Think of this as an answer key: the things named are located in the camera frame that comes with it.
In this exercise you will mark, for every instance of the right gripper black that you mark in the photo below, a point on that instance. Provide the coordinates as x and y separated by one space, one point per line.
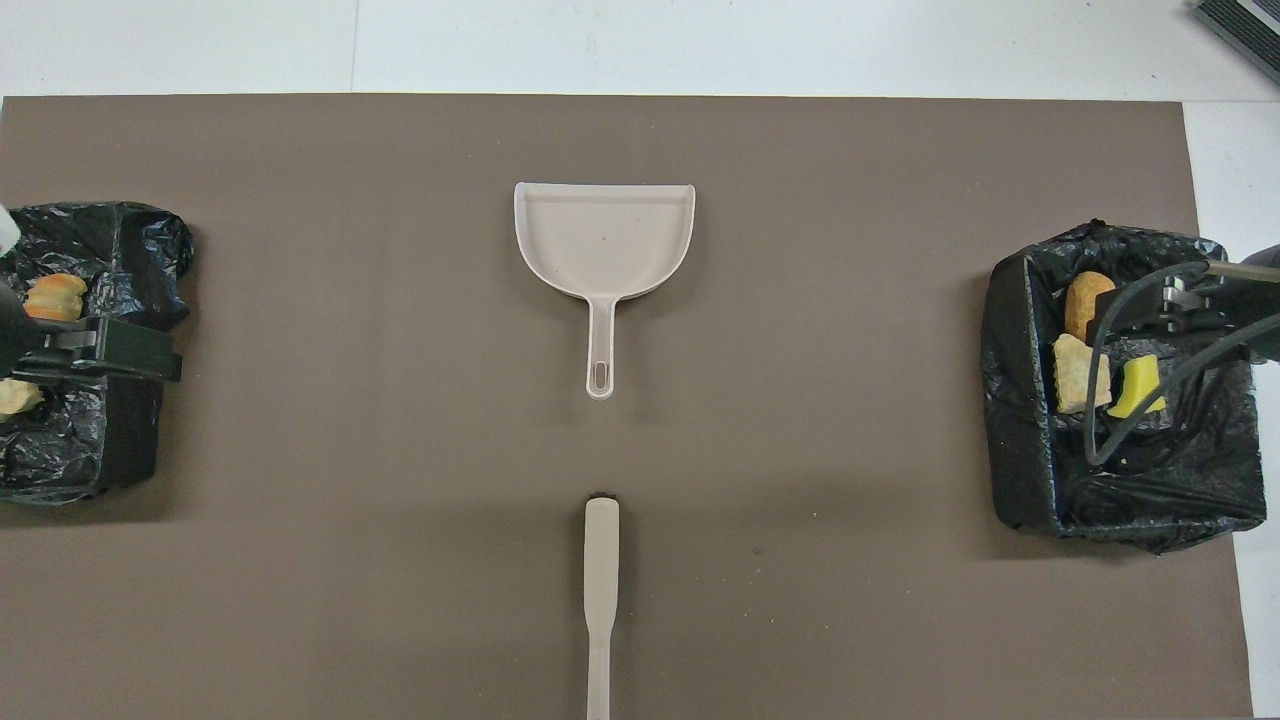
1235 300

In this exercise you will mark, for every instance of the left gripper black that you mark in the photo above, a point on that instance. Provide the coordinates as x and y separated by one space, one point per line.
15 340

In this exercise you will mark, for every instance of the brown peanut-shaped bread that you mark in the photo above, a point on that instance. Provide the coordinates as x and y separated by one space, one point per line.
1082 300

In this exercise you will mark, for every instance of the yellow green sponge piece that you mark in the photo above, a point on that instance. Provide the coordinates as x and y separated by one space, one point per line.
1140 385

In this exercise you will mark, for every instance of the orange striped bread piece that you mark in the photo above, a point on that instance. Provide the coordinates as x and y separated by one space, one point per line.
57 298
15 397
1075 380

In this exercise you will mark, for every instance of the beige plastic dustpan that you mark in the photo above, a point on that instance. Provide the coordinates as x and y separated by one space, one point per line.
600 240

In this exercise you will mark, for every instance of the beige hand brush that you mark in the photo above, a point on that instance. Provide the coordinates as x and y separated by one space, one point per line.
601 570

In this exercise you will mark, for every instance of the black bag-lined trash bin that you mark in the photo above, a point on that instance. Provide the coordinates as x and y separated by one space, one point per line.
1020 400
130 250

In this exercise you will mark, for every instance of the grey ribbed device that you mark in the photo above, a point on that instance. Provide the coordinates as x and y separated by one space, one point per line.
1245 25

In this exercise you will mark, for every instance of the brown table mat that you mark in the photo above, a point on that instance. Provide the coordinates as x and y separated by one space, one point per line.
800 300

